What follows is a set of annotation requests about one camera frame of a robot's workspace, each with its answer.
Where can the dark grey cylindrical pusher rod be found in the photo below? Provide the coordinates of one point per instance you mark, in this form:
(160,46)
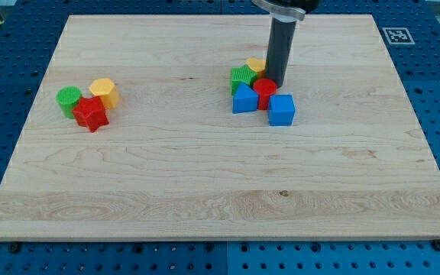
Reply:
(278,51)

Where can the green cylinder block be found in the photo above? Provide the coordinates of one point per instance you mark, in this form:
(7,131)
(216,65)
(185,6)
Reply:
(67,99)

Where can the blue cube block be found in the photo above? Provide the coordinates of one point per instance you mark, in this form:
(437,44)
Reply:
(281,110)

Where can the yellow hexagon block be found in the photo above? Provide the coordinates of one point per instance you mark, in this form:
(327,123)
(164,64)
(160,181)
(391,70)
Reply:
(107,91)

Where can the red cylinder block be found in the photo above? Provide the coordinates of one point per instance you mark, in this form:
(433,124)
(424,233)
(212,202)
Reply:
(265,88)

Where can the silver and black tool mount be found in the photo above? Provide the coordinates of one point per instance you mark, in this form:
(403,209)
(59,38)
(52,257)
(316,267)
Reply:
(287,10)

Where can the white fiducial marker tag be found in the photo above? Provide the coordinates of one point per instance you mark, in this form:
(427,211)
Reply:
(398,36)

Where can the red star block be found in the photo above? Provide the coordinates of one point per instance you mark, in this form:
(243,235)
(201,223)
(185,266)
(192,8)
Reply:
(90,113)

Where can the yellow heart block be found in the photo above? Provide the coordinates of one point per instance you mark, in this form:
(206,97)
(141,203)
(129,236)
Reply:
(256,65)

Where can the green star block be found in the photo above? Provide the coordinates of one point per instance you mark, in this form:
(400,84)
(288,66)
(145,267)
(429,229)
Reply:
(243,74)

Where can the blue triangle block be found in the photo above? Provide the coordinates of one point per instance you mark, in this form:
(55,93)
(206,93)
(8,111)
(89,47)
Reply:
(245,99)

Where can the light wooden board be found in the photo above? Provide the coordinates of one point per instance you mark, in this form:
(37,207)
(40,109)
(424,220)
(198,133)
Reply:
(175,164)

